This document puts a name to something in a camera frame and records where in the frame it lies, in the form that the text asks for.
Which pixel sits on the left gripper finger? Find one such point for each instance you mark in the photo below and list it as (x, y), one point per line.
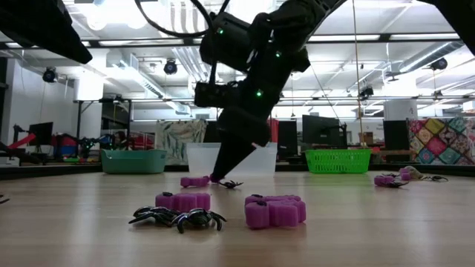
(70, 44)

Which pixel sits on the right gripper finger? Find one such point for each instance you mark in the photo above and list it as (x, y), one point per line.
(232, 159)

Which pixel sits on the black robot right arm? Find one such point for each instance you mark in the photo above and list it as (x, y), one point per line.
(289, 22)

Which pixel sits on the black plastic spider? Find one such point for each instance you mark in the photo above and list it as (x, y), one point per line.
(231, 184)
(3, 199)
(389, 174)
(198, 219)
(435, 178)
(396, 184)
(154, 215)

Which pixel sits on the orange cloth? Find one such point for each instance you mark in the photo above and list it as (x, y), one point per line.
(274, 130)

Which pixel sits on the clear plastic bin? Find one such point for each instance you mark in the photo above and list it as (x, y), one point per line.
(200, 159)

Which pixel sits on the black upright panel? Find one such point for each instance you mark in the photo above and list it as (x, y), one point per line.
(287, 137)
(211, 131)
(396, 135)

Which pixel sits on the black ceiling spotlight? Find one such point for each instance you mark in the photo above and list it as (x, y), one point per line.
(366, 92)
(170, 67)
(49, 75)
(439, 64)

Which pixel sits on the leaf print cloth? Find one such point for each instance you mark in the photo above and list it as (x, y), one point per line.
(182, 137)

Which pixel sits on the black monitor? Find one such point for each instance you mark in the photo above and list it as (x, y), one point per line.
(41, 133)
(321, 130)

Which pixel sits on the black metal stand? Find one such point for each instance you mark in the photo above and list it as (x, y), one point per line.
(79, 122)

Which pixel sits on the red box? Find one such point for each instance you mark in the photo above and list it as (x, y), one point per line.
(64, 140)

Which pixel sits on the teal plastic bin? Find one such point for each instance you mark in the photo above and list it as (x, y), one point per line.
(133, 161)

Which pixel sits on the green plastic basket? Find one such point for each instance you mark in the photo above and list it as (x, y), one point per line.
(337, 161)

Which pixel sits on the person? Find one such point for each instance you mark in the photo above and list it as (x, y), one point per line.
(120, 138)

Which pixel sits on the cardboard box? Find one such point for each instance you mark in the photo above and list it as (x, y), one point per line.
(367, 138)

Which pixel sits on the cream plastic skull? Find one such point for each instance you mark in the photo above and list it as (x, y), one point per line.
(415, 172)

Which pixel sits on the colourful patchwork quilt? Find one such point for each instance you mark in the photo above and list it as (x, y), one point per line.
(441, 141)

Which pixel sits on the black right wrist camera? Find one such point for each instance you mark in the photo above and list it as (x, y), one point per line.
(215, 95)

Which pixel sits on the white ceiling duct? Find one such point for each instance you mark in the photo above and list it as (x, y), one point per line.
(148, 85)

